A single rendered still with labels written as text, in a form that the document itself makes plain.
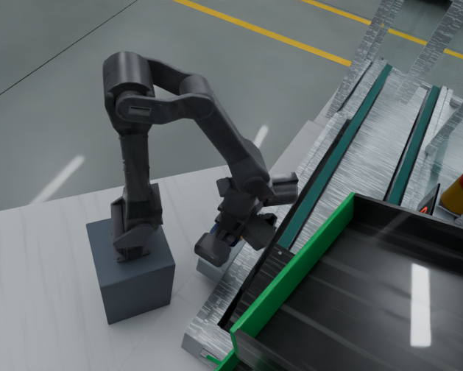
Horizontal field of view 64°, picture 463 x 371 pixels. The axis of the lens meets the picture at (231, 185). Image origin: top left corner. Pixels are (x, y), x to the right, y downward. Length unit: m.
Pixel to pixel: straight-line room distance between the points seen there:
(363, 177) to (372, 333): 1.03
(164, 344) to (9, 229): 0.47
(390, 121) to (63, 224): 1.16
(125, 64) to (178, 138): 2.01
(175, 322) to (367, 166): 0.77
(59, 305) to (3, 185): 1.44
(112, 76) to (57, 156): 1.94
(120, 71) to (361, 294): 0.34
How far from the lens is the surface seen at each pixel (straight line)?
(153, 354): 0.88
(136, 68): 0.45
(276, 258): 0.88
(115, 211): 0.69
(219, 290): 0.83
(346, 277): 0.24
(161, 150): 2.37
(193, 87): 0.47
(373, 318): 0.22
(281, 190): 0.67
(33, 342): 0.92
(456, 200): 0.73
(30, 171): 2.32
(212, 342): 0.79
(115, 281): 0.72
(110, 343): 0.89
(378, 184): 1.24
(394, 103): 1.63
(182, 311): 0.91
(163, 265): 0.73
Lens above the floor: 1.71
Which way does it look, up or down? 50 degrees down
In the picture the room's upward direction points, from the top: 16 degrees clockwise
